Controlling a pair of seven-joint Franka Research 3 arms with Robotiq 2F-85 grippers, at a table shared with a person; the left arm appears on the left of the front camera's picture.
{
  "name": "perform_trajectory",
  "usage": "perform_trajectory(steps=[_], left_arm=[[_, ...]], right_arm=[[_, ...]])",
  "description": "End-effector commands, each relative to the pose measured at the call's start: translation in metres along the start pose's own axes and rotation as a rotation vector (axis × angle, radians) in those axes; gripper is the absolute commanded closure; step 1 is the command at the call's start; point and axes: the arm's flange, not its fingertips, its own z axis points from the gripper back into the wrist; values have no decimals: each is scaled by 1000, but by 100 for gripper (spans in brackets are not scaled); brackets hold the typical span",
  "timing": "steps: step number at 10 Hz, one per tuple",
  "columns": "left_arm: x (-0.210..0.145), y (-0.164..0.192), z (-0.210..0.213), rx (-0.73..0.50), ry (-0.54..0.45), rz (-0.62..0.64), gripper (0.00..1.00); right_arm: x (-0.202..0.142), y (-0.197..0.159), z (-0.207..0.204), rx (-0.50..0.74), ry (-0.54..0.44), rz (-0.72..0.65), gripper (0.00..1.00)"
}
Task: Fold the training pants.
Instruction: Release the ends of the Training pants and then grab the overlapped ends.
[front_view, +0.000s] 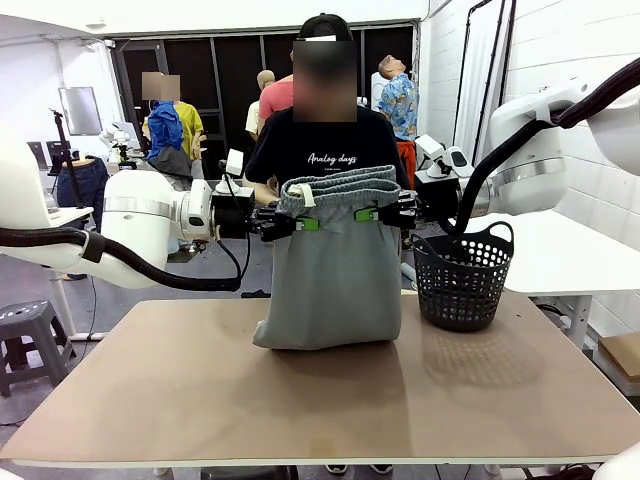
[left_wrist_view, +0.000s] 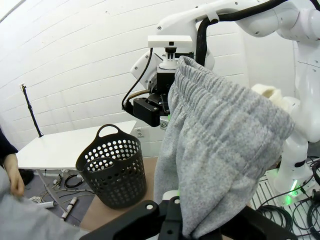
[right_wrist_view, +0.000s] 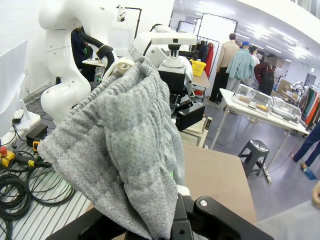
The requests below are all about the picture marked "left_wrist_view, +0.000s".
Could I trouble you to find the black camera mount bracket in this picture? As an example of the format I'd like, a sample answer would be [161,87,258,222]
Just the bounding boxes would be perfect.
[163,46,177,62]

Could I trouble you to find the white side table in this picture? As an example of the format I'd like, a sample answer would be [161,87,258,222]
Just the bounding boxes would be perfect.
[16,120,138,219]

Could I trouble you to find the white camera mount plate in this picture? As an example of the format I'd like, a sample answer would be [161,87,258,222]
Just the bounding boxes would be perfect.
[147,35,193,49]

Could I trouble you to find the dark grey perforated basket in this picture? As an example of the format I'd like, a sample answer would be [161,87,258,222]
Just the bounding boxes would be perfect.
[75,123,148,210]

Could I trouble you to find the thin black camera cable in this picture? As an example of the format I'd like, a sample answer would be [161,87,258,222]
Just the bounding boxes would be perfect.
[121,47,154,111]

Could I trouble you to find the thick black cable hose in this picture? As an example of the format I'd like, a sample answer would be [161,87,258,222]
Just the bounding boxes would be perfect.
[194,0,291,67]

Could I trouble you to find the white cord bundle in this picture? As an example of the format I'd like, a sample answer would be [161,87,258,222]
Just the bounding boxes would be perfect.
[29,195,55,209]

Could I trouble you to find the black coiled cable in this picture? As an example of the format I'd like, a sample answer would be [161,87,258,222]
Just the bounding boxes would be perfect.
[256,204,294,234]
[292,159,320,237]

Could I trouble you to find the grey training pants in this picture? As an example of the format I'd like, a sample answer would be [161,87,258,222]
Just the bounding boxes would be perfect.
[0,55,296,240]

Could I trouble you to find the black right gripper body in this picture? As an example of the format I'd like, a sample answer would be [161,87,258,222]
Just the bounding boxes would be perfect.
[149,71,176,96]

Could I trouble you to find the black floor cable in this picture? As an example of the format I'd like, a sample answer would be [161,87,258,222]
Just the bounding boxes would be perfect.
[64,173,85,189]

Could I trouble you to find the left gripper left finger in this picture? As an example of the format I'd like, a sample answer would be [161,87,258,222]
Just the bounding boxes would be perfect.
[86,191,185,240]

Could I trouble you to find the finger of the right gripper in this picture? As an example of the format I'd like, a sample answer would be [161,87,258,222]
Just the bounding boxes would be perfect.
[133,93,171,130]

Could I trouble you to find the person's right hand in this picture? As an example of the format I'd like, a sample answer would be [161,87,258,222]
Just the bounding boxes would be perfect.
[3,152,26,197]

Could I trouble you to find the black tripod stand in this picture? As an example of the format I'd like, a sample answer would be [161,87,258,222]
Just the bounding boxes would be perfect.
[19,84,45,139]

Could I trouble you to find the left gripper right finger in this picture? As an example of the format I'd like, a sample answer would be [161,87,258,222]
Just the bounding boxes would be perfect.
[219,204,299,240]

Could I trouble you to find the white tube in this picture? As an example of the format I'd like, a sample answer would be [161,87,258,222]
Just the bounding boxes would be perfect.
[60,196,79,221]

